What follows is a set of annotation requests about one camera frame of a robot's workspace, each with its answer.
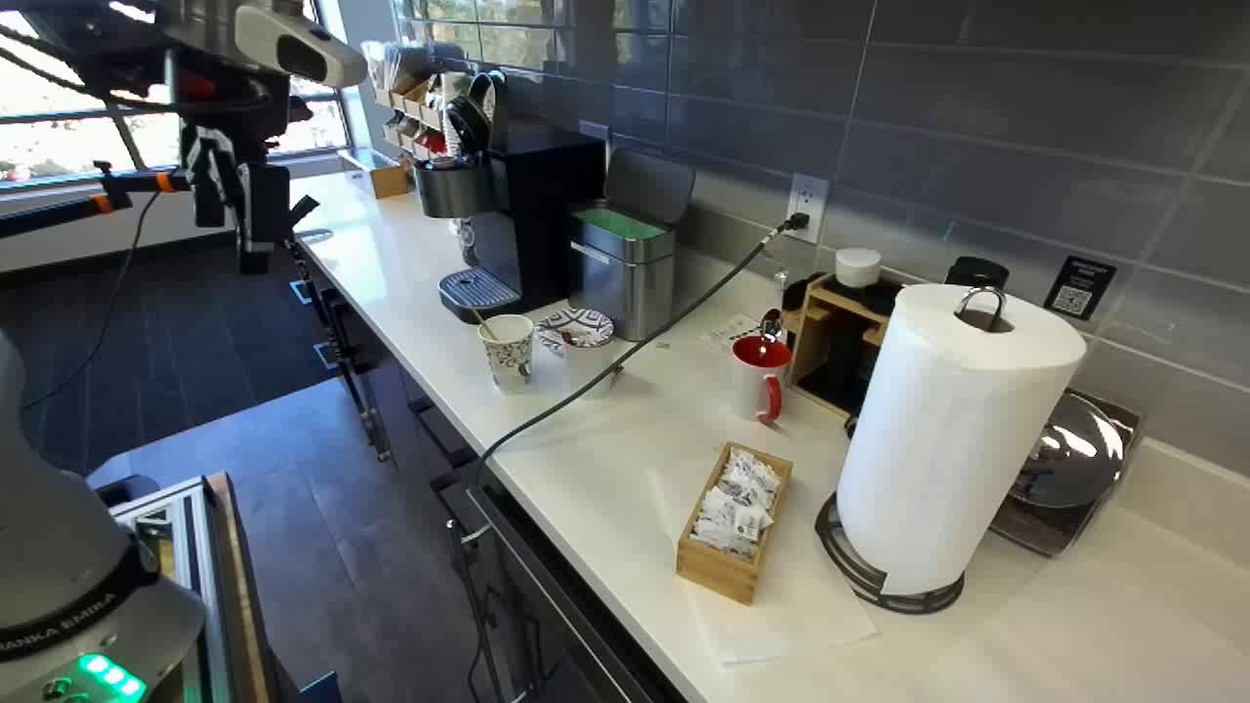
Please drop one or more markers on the thin stirrer stick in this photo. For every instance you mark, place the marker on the thin stirrer stick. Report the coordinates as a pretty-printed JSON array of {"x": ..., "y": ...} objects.
[{"x": 483, "y": 318}]

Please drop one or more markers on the wooden countertop organizer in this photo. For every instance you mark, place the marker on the wooden countertop organizer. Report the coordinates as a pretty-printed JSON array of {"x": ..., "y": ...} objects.
[{"x": 834, "y": 327}]

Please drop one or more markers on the chrome dish on black tray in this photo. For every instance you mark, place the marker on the chrome dish on black tray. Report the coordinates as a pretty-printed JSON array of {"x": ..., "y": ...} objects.
[{"x": 1066, "y": 463}]

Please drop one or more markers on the white paper towel roll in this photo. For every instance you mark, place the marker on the white paper towel roll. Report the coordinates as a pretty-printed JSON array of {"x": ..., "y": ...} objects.
[{"x": 952, "y": 442}]

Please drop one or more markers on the stainless steel canister green insert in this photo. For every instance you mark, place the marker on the stainless steel canister green insert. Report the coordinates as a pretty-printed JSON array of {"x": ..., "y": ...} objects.
[{"x": 630, "y": 279}]

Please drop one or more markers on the red and white mug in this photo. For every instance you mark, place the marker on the red and white mug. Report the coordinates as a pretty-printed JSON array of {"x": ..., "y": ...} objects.
[{"x": 763, "y": 353}]

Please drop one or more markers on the small white plate with pods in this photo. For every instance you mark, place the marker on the small white plate with pods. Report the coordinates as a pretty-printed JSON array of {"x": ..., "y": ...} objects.
[{"x": 580, "y": 327}]

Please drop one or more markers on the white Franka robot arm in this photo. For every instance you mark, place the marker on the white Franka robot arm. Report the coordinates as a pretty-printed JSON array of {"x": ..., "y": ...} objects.
[{"x": 52, "y": 547}]

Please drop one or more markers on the white wall outlet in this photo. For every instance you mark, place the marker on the white wall outlet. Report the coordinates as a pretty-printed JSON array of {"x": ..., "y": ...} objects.
[{"x": 811, "y": 192}]

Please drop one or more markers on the dark base cabinet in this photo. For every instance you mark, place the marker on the dark base cabinet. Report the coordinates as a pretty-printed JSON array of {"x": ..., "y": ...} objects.
[{"x": 549, "y": 627}]

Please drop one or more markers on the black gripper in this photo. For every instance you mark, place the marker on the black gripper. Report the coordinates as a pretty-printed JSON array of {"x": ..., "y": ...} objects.
[{"x": 228, "y": 105}]

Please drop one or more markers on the black coffee machine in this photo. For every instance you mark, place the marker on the black coffee machine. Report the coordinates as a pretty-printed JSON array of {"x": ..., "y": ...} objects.
[{"x": 551, "y": 197}]

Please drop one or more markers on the utensil holder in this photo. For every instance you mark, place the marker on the utensil holder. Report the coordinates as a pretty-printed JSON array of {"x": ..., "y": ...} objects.
[{"x": 436, "y": 93}]

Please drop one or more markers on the wooden packet box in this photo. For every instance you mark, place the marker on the wooden packet box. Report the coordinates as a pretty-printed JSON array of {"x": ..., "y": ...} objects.
[{"x": 707, "y": 568}]

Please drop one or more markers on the black metal towel holder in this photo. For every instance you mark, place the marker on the black metal towel holder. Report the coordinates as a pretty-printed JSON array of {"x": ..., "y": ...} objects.
[{"x": 901, "y": 602}]

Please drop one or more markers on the white sugar packets pile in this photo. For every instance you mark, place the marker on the white sugar packets pile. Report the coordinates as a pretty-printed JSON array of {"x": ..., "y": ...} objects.
[{"x": 735, "y": 502}]

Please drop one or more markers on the black QR code sign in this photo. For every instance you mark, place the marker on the black QR code sign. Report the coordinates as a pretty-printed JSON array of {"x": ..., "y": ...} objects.
[{"x": 1080, "y": 286}]

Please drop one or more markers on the white paper cup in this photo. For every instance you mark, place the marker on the white paper cup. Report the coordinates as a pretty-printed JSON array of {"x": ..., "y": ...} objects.
[{"x": 510, "y": 356}]

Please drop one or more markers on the black tripod with orange clamps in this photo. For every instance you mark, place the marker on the black tripod with orange clamps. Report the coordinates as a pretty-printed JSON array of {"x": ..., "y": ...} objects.
[{"x": 80, "y": 208}]

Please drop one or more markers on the small white cup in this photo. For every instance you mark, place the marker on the small white cup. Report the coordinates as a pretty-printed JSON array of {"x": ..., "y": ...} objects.
[{"x": 858, "y": 269}]

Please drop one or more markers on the black round device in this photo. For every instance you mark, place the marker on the black round device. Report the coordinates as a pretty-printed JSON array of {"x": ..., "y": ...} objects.
[{"x": 979, "y": 270}]

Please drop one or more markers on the aluminium frame cart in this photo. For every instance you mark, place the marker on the aluminium frame cart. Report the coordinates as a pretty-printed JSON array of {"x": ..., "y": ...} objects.
[{"x": 179, "y": 547}]

